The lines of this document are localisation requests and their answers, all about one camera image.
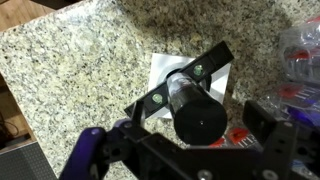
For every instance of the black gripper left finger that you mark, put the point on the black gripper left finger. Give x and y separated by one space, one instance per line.
137 113

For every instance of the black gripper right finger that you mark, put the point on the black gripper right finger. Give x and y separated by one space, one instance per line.
256 120

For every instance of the black bottle with label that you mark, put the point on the black bottle with label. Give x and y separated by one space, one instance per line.
200 121

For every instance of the black remote control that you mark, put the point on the black remote control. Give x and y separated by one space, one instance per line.
213 58

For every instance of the Fiji water bottle blue cap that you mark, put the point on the Fiji water bottle blue cap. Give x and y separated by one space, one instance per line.
301 50
238 136
293 96

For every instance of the pack of water bottles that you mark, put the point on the pack of water bottles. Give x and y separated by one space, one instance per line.
273 100

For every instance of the white square box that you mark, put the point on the white square box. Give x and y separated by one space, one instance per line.
160 63

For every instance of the grey perforated base plate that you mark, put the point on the grey perforated base plate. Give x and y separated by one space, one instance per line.
23 163

